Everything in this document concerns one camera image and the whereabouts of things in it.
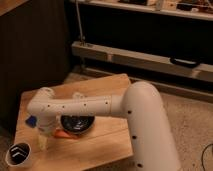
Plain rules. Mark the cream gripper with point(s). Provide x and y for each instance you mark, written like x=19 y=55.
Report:
x=42 y=141

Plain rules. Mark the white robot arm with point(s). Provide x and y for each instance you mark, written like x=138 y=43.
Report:
x=141 y=105

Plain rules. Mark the metal pole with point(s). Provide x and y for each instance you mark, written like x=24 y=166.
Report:
x=82 y=40

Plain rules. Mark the upper shelf with clutter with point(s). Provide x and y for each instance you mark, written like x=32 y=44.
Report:
x=155 y=9

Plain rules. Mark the orange pepper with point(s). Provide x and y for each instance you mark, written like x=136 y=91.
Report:
x=63 y=134

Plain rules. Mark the wooden table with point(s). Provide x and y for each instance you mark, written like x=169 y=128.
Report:
x=107 y=141

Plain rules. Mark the white cup dark inside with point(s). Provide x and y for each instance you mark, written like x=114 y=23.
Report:
x=19 y=155

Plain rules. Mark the long grey metal case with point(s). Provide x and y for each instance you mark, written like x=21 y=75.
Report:
x=140 y=60

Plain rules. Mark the black ceramic bowl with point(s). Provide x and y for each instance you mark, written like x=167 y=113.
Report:
x=76 y=124

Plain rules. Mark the black case handle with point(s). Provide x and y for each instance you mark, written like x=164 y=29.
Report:
x=187 y=64

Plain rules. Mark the blue sponge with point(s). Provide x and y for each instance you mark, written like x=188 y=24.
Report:
x=31 y=121

